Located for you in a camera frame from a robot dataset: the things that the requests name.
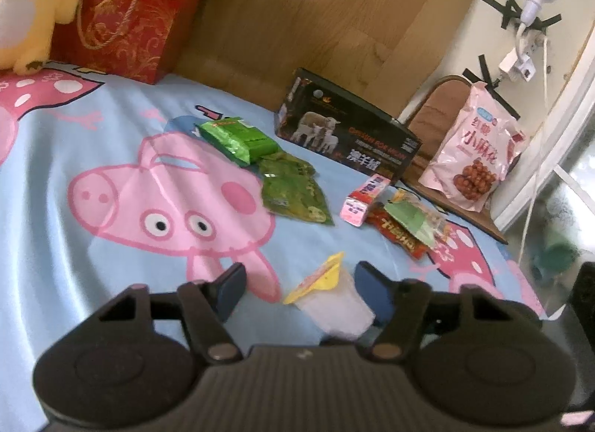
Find red snack packet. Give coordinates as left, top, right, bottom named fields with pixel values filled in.
left=367, top=206, right=454, bottom=260

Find small green white packet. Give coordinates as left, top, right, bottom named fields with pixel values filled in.
left=383, top=189, right=447, bottom=247

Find black cardboard box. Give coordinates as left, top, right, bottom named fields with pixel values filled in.
left=274, top=68, right=423, bottom=186

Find black tape strips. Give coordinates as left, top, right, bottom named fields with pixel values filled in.
left=476, top=0, right=562, bottom=29
left=462, top=54, right=522, bottom=121

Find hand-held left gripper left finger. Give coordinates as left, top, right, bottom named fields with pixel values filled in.
left=90, top=262, right=247, bottom=364

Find dark green snack packet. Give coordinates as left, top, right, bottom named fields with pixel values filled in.
left=257, top=151, right=334, bottom=227

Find white power strip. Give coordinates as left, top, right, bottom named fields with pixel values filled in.
left=498, top=25, right=549, bottom=84

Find red gift bag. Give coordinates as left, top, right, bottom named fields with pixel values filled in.
left=49, top=0, right=219, bottom=85

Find black object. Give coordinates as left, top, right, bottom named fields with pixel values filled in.
left=569, top=262, right=595, bottom=323

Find large pink snack bag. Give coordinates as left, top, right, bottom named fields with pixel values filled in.
left=418, top=81, right=528, bottom=213

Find white cable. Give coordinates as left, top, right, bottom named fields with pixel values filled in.
left=518, top=36, right=549, bottom=270

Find bright green snack packet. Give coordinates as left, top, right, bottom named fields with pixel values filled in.
left=194, top=116, right=280, bottom=167

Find brown chair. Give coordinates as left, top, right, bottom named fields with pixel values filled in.
left=400, top=75, right=509, bottom=244

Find printed cartoon bedsheet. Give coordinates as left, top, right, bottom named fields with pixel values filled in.
left=0, top=60, right=549, bottom=432

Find green blurry object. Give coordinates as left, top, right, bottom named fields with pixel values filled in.
left=532, top=232, right=581, bottom=281

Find jelly cup with yellow lid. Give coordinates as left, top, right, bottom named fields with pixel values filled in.
left=283, top=252, right=376, bottom=339

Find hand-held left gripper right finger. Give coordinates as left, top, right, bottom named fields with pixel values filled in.
left=356, top=261, right=535, bottom=364

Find small pink carton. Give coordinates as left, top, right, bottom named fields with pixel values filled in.
left=340, top=174, right=391, bottom=228

